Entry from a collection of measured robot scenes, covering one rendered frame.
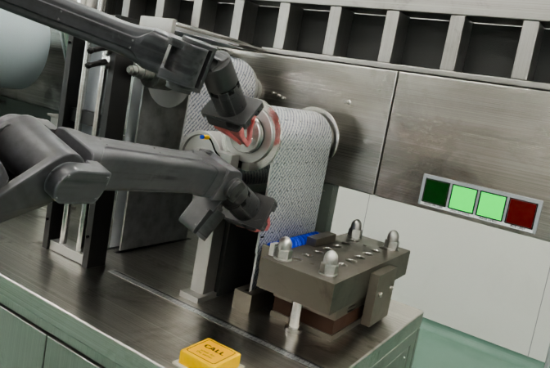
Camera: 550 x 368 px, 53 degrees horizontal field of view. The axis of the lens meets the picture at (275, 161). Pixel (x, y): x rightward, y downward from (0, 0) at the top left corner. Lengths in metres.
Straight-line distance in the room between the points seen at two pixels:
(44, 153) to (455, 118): 0.92
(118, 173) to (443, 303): 3.30
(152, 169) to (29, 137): 0.19
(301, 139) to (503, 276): 2.67
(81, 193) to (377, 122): 0.88
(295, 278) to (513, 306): 2.78
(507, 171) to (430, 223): 2.52
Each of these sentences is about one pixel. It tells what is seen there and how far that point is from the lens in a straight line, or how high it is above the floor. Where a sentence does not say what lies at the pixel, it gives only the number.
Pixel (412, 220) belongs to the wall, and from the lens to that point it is 3.79.
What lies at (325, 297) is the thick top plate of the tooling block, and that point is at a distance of 1.01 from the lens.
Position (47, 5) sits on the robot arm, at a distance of 0.89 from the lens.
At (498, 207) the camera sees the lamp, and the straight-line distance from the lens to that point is 1.25.
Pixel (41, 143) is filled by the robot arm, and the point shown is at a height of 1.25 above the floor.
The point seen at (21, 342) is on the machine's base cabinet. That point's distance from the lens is 1.25.
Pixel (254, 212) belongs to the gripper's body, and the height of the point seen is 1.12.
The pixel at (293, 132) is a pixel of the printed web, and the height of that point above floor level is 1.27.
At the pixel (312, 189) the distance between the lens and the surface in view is 1.25.
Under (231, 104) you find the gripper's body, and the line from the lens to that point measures 0.97.
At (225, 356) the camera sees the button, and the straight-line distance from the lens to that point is 0.92.
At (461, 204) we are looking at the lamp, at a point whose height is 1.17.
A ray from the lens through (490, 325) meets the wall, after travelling 3.79.
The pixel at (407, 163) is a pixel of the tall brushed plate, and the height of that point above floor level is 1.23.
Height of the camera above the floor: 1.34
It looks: 7 degrees down
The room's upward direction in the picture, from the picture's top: 10 degrees clockwise
